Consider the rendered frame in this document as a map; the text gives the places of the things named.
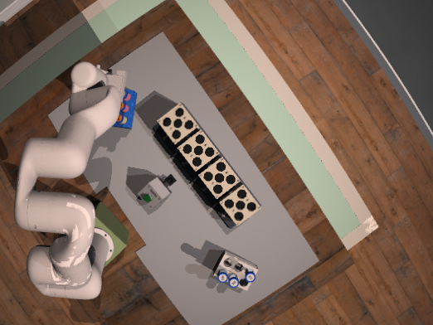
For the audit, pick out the blue tube rack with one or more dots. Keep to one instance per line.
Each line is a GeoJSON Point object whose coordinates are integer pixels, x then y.
{"type": "Point", "coordinates": [131, 103]}

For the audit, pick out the beige bucket adapter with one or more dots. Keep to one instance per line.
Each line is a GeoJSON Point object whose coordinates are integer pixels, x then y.
{"type": "Point", "coordinates": [233, 204]}
{"type": "Point", "coordinates": [200, 159]}
{"type": "Point", "coordinates": [183, 120]}
{"type": "Point", "coordinates": [216, 178]}

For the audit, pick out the beige tube rack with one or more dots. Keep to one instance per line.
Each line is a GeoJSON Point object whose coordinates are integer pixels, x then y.
{"type": "Point", "coordinates": [234, 266]}

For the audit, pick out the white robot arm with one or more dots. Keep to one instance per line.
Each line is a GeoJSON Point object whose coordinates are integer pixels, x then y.
{"type": "Point", "coordinates": [66, 156]}

